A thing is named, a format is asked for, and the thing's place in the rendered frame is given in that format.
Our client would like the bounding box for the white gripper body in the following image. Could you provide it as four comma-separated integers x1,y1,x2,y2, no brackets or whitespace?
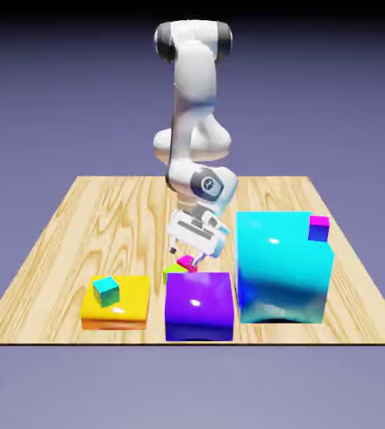
166,209,228,259

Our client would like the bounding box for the small pink cube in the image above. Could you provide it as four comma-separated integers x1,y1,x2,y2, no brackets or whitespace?
176,254,198,273

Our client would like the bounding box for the small green cube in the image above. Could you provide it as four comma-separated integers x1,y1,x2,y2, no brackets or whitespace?
162,263,189,287

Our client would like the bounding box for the small cyan cube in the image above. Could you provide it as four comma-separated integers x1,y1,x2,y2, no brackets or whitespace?
92,275,121,308

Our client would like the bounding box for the small magenta cube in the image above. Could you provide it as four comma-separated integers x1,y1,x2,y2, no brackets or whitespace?
307,214,331,243

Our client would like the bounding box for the large purple box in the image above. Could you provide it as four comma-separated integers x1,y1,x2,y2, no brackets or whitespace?
164,271,234,342

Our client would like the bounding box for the large yellow box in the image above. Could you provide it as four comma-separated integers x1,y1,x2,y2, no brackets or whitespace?
80,274,151,331

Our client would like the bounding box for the large cyan box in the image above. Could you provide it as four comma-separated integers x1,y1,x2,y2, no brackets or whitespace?
235,211,335,325

